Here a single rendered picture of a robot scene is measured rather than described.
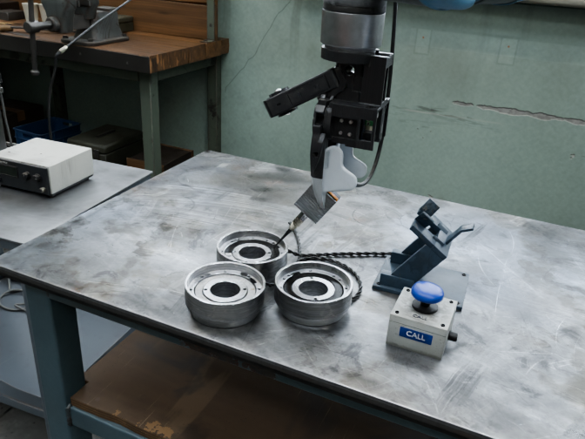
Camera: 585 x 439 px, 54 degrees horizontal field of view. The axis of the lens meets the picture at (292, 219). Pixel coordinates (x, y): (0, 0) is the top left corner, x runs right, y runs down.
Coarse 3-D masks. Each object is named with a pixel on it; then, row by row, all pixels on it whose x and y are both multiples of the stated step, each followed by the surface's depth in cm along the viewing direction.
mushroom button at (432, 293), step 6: (420, 282) 71; (426, 282) 71; (432, 282) 71; (414, 288) 70; (420, 288) 70; (426, 288) 70; (432, 288) 70; (438, 288) 70; (414, 294) 69; (420, 294) 69; (426, 294) 69; (432, 294) 69; (438, 294) 69; (420, 300) 69; (426, 300) 69; (432, 300) 69; (438, 300) 69; (426, 306) 71
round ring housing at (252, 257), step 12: (228, 240) 87; (264, 240) 88; (276, 240) 88; (240, 252) 86; (252, 252) 87; (264, 252) 86; (252, 264) 80; (264, 264) 80; (276, 264) 81; (264, 276) 81
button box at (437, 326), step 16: (400, 304) 72; (416, 304) 71; (432, 304) 71; (448, 304) 72; (400, 320) 69; (416, 320) 69; (432, 320) 69; (448, 320) 69; (400, 336) 70; (416, 336) 69; (432, 336) 68; (448, 336) 71; (416, 352) 70; (432, 352) 69
